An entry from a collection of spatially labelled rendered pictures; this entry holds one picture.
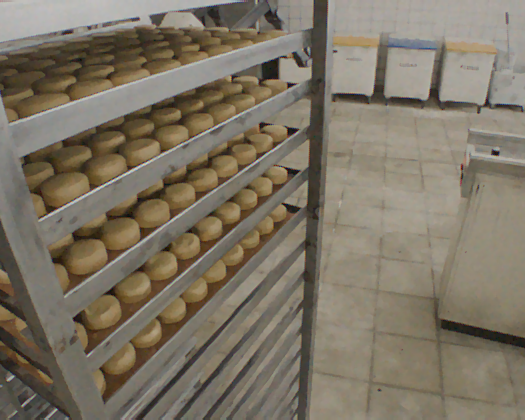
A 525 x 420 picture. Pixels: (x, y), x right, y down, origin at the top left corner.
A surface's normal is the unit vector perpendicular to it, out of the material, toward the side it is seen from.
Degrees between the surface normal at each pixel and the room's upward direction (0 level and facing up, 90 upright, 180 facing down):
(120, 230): 0
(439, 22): 90
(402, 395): 0
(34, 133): 90
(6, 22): 90
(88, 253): 0
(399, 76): 90
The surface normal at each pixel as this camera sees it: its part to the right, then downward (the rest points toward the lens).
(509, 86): -0.19, 0.58
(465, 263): -0.39, 0.48
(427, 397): -0.02, -0.86
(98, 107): 0.86, 0.25
